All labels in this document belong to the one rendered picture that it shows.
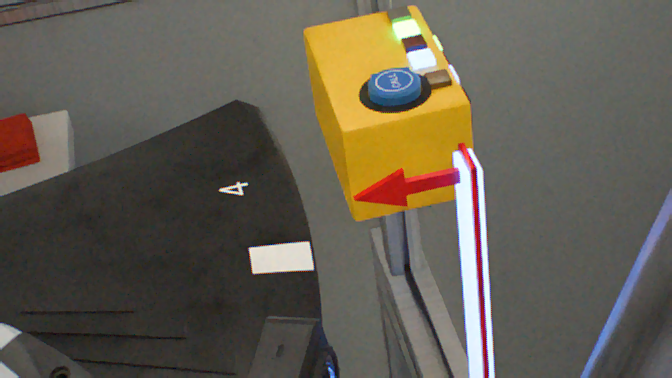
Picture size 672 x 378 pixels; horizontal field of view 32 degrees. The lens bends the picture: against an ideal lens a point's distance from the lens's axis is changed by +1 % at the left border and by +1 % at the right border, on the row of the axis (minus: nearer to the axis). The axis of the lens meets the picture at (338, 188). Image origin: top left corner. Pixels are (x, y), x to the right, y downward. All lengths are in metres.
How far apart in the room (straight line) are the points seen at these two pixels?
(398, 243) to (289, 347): 0.53
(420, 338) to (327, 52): 0.25
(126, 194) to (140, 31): 0.71
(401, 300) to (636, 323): 0.65
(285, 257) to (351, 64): 0.34
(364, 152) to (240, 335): 0.31
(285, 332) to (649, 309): 0.18
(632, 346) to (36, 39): 1.04
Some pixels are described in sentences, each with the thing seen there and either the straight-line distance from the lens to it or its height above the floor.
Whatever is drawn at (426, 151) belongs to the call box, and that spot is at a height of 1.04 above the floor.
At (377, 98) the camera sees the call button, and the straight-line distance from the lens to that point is 0.88.
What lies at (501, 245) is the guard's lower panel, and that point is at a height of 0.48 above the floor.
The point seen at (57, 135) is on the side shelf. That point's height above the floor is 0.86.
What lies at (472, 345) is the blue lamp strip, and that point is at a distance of 0.71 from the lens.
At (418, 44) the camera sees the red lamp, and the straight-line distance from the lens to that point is 0.94.
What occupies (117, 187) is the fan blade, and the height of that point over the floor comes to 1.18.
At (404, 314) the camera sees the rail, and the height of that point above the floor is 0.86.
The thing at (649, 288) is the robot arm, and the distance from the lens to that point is 0.38.
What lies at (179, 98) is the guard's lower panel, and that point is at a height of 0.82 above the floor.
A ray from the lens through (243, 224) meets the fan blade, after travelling 0.63.
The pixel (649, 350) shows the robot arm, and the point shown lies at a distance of 0.38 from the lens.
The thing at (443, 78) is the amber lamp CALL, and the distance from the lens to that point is 0.89.
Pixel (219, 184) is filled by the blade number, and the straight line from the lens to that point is 0.65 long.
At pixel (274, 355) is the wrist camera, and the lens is 0.50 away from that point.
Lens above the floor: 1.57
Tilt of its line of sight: 38 degrees down
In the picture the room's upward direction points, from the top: 9 degrees counter-clockwise
